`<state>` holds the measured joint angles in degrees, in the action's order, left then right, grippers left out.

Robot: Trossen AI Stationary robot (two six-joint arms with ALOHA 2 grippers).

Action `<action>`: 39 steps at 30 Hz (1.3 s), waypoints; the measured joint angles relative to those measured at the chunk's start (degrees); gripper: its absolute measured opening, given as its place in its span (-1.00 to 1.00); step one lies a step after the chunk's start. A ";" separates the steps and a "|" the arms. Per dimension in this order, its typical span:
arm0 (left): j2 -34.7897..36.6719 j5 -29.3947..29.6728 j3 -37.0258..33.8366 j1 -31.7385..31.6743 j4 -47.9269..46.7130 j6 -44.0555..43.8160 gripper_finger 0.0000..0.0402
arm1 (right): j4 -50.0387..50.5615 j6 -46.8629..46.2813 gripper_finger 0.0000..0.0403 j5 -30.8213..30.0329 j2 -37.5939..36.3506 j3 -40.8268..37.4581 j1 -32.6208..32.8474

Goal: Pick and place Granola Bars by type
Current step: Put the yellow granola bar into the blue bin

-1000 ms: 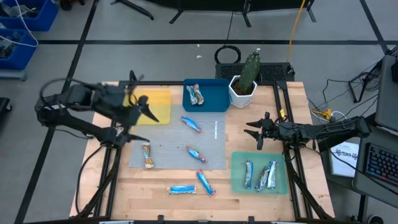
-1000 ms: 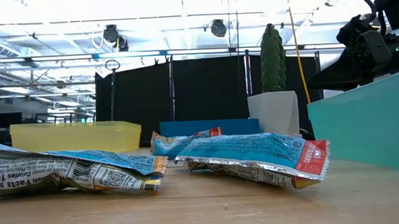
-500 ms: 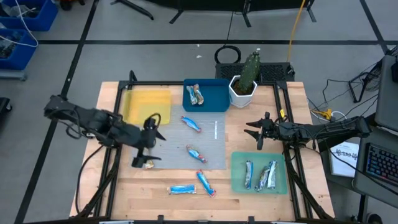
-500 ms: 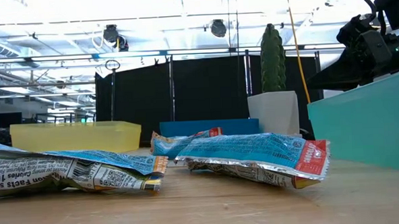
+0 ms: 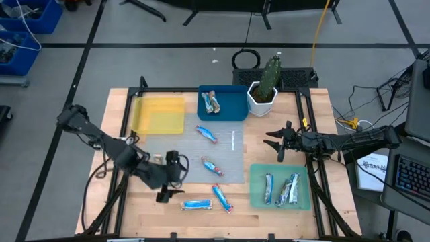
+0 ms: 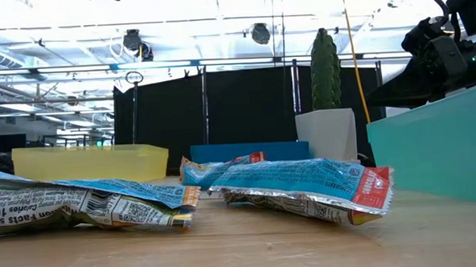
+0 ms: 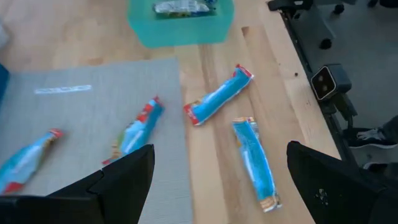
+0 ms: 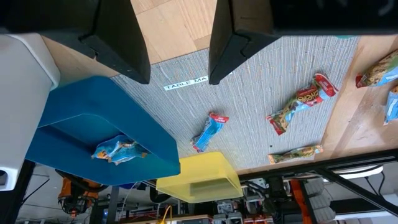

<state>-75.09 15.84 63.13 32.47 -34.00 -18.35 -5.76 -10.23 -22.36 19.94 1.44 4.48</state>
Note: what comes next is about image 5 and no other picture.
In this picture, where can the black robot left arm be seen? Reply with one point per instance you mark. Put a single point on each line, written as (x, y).
(100, 141)

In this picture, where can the yellow power plug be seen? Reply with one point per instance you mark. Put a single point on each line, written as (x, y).
(349, 122)

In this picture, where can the white tape label strip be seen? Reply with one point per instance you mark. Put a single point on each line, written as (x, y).
(233, 140)

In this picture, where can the grey raised desk top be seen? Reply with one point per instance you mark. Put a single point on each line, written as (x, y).
(418, 101)

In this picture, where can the black aluminium table frame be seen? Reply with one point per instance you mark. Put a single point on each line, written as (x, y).
(118, 215)

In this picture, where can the backlit black keyboard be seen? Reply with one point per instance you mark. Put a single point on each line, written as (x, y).
(413, 176)

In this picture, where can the green translucent plastic tray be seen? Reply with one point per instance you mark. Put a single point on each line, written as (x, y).
(258, 181)

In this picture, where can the person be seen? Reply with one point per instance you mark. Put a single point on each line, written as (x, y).
(403, 236)

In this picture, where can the light blue granola bar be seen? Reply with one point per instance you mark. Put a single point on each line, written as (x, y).
(196, 204)

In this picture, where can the silver blue granola bar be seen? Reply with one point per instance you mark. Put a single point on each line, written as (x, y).
(268, 188)

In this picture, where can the white paper sheet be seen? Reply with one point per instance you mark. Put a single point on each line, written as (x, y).
(371, 171)

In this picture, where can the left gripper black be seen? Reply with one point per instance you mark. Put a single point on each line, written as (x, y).
(159, 174)

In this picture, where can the grey woven mat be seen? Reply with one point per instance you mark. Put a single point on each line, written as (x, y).
(201, 154)

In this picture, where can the black perforated case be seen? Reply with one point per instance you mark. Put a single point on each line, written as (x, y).
(295, 79)

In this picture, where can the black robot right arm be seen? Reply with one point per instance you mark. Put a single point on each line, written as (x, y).
(363, 138)

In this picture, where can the oat print granola bar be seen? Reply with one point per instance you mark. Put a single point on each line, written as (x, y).
(157, 157)

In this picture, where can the blue plastic bin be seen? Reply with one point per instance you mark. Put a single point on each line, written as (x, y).
(231, 104)

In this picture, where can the yellow translucent plastic bin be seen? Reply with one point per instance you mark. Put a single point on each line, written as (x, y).
(158, 116)

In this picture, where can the grey desk with keyboard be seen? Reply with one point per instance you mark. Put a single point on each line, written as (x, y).
(403, 148)

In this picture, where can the blue storage crate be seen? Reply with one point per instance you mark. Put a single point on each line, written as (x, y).
(18, 53)
(32, 15)

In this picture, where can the black stand leg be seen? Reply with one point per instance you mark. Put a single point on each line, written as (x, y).
(144, 10)

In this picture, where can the white hexagonal plant pot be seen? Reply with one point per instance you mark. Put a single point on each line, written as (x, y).
(258, 106)

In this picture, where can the blue snack bar packet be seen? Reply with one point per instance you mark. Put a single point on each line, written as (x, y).
(215, 101)

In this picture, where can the blue red-tipped granola bar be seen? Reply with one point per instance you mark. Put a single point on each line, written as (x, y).
(222, 197)
(212, 166)
(206, 133)

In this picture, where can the grey dolly platform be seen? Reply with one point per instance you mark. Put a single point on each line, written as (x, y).
(13, 80)

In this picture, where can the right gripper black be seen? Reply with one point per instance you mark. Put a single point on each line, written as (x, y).
(294, 141)

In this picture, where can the black partition panel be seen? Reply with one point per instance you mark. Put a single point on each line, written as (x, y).
(235, 3)

